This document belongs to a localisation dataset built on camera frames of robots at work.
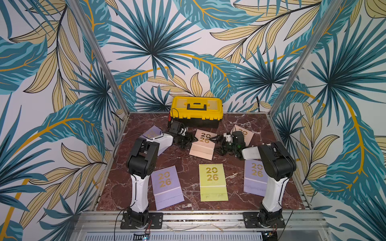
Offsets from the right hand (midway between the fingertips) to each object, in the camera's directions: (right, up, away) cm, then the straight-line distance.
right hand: (211, 143), depth 97 cm
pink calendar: (-4, -3, +3) cm, 6 cm away
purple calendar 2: (+24, -19, -10) cm, 33 cm away
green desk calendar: (0, -24, -12) cm, 26 cm away
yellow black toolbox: (-9, +20, +1) cm, 22 cm away
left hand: (-9, 0, 0) cm, 9 cm away
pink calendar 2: (+27, +5, +10) cm, 29 cm away
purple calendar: (-26, -24, -13) cm, 38 cm away
